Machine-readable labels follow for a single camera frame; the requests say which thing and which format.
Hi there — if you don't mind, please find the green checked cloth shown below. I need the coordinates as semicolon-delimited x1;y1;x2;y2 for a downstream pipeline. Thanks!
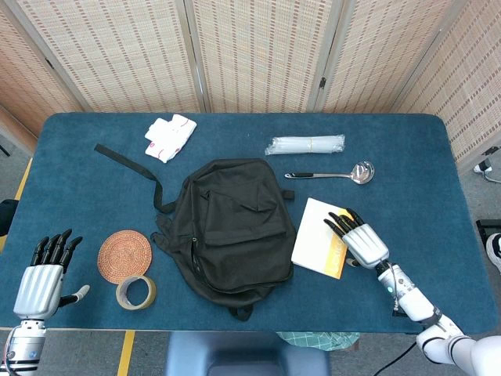
276;331;361;353

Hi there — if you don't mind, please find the steel ladle with black handle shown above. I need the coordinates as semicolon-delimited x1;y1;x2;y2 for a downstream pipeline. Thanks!
283;160;376;186

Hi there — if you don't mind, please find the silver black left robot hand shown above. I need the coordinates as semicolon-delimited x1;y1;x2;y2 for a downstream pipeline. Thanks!
13;229;91;320

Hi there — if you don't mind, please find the white plastic pack red print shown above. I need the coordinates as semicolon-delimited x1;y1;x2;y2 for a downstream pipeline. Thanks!
144;114;198;165

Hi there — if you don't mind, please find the black equipment base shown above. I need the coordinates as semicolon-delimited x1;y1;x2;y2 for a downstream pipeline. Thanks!
475;219;501;240

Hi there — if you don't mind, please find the black object on floor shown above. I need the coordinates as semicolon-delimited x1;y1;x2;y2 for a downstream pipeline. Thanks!
0;199;19;238

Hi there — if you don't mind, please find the woven folding screen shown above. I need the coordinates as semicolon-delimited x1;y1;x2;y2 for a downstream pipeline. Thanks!
0;0;501;165

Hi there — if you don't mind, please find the yellowish packing tape roll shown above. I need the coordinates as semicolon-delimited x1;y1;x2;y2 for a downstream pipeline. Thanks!
115;275;157;312

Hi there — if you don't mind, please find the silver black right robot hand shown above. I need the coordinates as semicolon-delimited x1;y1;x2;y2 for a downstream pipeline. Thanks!
323;208;391;271

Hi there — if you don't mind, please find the round woven rattan coaster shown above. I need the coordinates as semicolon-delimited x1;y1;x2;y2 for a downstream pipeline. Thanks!
97;230;153;284

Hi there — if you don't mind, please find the black fabric backpack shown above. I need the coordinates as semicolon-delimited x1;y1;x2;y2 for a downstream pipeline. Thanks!
94;143;297;322

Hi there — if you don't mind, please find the blue felt table cover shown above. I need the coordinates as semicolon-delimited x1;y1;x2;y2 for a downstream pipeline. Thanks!
0;112;499;334

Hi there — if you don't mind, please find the white and yellow book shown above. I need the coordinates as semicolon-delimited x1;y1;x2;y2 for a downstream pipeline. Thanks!
290;197;355;280

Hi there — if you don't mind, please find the blue padded robot base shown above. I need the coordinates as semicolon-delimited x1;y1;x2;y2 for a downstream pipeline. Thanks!
164;331;332;376

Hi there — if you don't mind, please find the bundle of clear wrapped straws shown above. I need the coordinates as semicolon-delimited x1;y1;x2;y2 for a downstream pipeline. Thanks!
265;134;346;156

